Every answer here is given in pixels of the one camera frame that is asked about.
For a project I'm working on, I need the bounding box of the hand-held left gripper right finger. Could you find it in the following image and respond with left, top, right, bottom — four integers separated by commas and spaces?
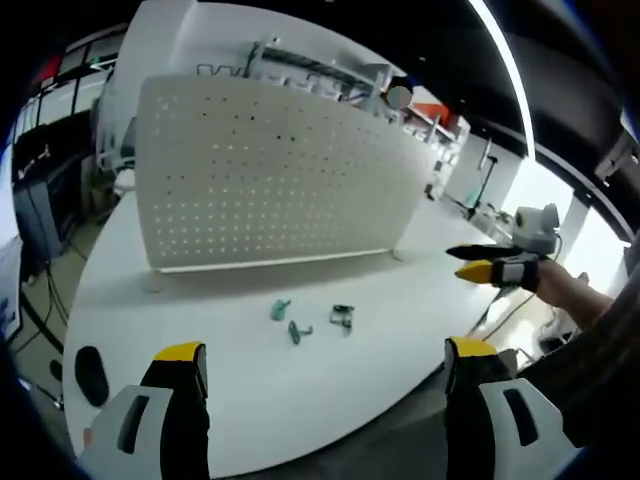
443, 336, 576, 480

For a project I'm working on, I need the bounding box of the black oval table grommet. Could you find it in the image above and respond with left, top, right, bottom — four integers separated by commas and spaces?
74, 345, 111, 408

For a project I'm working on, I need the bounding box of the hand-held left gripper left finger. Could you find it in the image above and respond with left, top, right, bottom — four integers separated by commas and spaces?
82, 341, 211, 480

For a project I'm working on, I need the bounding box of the black standing scooter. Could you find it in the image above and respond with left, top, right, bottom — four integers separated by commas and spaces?
447, 153, 502, 222

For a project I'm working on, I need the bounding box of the dark equipment cabinet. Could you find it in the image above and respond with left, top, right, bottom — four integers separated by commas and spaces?
11, 149, 81, 264

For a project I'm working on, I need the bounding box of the grey-green hook assembly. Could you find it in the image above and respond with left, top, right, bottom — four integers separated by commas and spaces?
286, 320, 314, 347

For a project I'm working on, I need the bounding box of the white ceiling light strip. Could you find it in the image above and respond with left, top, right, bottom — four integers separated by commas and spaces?
468, 0, 540, 162

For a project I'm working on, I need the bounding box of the person's dark clothing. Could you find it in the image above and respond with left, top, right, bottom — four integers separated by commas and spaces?
514, 269, 640, 451

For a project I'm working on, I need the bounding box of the white pegboard mounting plate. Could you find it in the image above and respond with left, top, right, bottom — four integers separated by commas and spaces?
135, 74, 437, 294

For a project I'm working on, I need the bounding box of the white storage shelf rack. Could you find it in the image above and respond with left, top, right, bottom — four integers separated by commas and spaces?
244, 35, 399, 119

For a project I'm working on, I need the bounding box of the dark metal hook assembly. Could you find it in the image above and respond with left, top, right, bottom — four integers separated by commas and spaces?
329, 304, 356, 338

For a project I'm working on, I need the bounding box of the black floor cable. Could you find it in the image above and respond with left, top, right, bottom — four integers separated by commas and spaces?
19, 259, 71, 346

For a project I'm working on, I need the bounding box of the light green hook assembly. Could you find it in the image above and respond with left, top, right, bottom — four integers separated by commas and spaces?
268, 297, 293, 322

